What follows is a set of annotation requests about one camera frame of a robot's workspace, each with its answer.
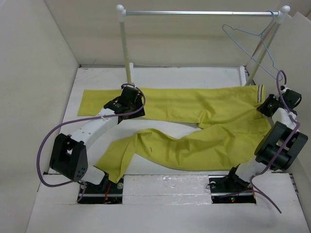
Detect white and metal clothes rack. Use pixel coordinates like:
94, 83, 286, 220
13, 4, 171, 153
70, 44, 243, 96
115, 3, 290, 92

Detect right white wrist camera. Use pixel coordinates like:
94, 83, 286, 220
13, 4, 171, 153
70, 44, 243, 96
280, 85, 290, 94

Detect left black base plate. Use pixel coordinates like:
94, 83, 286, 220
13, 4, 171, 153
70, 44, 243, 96
77, 176, 123, 204

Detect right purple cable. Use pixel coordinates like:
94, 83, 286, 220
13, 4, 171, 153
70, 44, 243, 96
218, 69, 301, 214

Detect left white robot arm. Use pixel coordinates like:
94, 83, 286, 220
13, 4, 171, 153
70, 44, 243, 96
49, 84, 145, 193

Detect yellow trousers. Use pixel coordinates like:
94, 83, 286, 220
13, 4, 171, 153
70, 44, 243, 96
77, 84, 273, 184

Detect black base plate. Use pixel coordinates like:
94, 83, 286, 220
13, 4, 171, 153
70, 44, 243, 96
77, 176, 123, 204
206, 175, 256, 204

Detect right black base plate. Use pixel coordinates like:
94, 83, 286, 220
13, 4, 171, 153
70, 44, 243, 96
206, 175, 256, 204

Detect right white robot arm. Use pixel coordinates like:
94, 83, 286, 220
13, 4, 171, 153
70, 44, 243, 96
225, 86, 308, 191

